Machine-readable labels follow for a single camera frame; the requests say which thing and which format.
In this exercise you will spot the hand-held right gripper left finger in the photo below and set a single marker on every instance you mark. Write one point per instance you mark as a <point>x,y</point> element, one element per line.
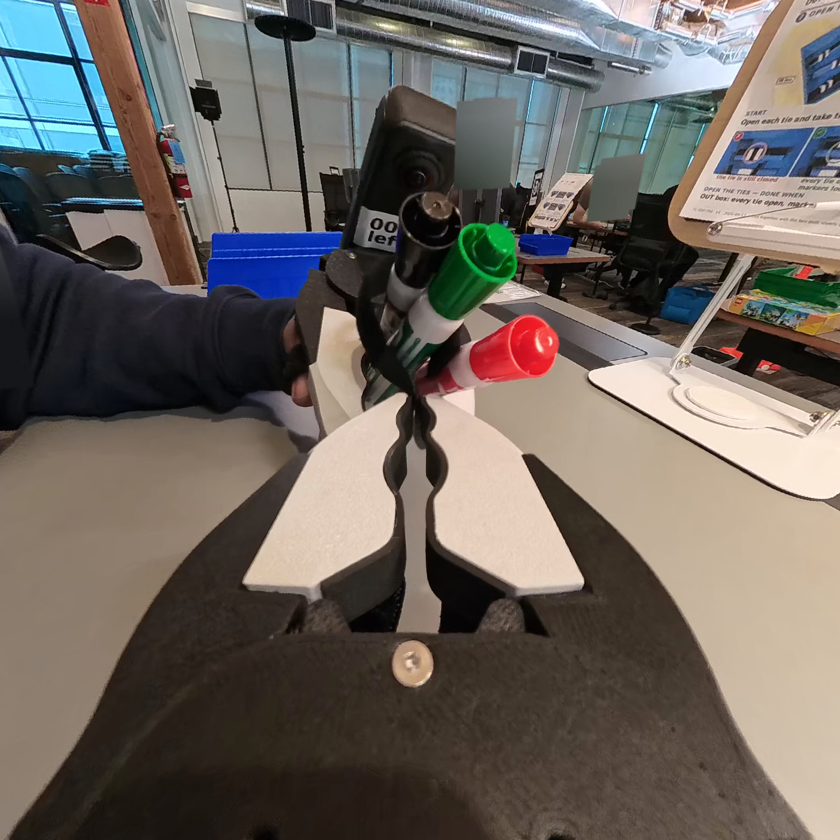
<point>328,519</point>

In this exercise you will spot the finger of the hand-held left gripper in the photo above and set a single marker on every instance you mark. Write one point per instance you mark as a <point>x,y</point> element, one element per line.
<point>339,368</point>

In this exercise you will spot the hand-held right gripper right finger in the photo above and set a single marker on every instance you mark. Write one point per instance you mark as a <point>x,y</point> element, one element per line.
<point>505,525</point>

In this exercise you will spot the black marker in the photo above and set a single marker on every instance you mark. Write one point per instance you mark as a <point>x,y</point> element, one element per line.
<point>427,236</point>

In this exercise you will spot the green marker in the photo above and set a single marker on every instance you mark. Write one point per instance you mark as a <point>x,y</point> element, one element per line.
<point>473,269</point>

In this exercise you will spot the red marker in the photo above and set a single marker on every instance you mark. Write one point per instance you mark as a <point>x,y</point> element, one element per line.
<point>512,352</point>

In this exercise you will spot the person's left forearm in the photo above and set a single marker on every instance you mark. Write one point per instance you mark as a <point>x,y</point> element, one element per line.
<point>131,341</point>

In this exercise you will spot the person's left hand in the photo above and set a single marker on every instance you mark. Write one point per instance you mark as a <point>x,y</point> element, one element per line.
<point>302,390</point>

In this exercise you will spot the large blue plastic bin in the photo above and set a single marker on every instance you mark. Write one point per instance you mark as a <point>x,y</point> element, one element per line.
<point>269,263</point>

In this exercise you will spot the black floor lamp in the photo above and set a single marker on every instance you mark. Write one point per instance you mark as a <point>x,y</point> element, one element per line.
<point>286,29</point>

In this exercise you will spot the small printed table sign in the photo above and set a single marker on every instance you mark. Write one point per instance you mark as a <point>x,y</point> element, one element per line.
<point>558,204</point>

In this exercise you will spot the small blue bin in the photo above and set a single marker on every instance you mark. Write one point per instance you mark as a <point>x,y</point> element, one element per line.
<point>545,246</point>

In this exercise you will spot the red fire extinguisher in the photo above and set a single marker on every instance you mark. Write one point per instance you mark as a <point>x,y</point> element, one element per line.
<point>173,164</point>

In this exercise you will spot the blue crate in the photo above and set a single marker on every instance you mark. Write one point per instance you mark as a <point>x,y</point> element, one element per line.
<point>688,305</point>

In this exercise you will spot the black office chair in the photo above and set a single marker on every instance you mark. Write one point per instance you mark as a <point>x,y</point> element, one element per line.
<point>79,223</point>

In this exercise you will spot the colourful cardboard box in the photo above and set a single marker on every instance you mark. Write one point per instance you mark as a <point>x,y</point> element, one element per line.
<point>788,315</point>

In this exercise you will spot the green plastic bin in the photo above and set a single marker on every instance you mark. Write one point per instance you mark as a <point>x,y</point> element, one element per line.
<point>801,286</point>

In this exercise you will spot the silver air duct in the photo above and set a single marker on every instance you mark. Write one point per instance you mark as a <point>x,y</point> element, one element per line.
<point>433,46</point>

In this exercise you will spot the black wall speaker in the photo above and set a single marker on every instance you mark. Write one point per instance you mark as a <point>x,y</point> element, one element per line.
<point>205,101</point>

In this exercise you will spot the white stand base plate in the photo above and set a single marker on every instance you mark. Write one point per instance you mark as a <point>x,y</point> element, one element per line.
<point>735,420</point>

